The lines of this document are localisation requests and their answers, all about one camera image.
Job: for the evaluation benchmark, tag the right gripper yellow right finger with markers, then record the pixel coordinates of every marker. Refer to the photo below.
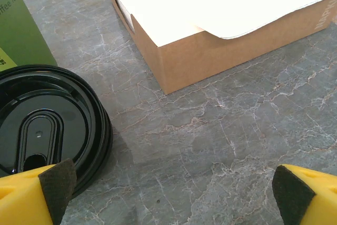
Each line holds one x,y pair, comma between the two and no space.
316,204

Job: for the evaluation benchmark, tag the stack of green paper cups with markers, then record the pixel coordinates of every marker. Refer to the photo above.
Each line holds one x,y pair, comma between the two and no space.
21,30

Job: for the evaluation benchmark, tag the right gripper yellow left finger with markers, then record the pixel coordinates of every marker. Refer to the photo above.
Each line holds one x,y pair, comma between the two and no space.
21,201

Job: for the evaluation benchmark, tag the brown cardboard box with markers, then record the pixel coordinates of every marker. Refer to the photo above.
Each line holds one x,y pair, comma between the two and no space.
197,61

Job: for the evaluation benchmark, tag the white paper napkin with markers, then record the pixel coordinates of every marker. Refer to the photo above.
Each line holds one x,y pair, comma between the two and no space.
263,3

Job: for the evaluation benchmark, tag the stack of white napkins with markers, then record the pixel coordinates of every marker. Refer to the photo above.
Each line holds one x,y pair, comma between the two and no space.
147,19

